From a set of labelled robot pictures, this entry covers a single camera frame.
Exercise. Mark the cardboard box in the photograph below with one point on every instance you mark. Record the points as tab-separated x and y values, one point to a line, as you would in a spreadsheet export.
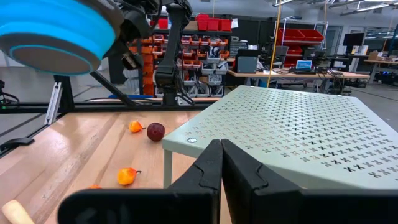
375	56

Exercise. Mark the pale green perforated metal shelf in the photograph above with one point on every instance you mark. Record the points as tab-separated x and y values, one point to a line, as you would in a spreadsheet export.
280	124

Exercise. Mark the red plastic storage bin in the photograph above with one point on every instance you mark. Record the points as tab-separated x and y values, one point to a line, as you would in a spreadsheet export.
163	23
202	22
225	25
213	25

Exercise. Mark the black computer monitor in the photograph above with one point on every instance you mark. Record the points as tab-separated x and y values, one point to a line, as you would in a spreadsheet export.
353	39

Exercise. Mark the storage rack with orange bins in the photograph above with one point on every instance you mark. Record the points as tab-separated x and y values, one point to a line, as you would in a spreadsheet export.
199	56

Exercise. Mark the small orange toy pear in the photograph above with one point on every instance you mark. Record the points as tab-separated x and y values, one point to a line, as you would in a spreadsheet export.
135	127
126	176

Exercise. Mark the laptop with blue screen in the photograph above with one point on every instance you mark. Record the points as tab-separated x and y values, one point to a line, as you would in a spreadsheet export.
303	64

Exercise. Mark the rack of large red bins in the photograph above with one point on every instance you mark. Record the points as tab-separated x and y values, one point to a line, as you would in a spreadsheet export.
298	35

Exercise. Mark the small red pepper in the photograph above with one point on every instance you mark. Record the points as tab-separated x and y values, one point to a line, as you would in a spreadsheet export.
94	187

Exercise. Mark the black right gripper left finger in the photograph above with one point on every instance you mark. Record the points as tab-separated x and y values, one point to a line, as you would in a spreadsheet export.
192	202

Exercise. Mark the silver aluminium bracket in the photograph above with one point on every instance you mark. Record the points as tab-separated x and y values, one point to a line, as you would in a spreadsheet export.
53	102

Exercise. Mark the blue collapsible colander grey rim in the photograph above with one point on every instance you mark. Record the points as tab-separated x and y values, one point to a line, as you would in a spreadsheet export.
56	28

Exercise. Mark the wooden desk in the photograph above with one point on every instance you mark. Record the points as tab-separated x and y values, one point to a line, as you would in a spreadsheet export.
382	62

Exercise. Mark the grey equipment case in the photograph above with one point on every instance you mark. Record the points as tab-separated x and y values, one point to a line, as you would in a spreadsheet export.
246	63

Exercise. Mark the long wooden workbench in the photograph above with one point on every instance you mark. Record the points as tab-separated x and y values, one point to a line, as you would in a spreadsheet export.
311	75

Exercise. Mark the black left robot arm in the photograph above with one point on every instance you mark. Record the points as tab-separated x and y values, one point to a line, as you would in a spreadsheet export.
172	46

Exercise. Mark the dark red toy plum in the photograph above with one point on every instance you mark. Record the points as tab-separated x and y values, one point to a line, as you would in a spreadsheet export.
155	132

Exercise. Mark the black table clamp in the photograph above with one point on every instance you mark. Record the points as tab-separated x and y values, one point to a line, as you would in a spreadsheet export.
17	142

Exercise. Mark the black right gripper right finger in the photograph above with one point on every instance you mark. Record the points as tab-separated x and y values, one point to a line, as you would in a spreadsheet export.
264	202

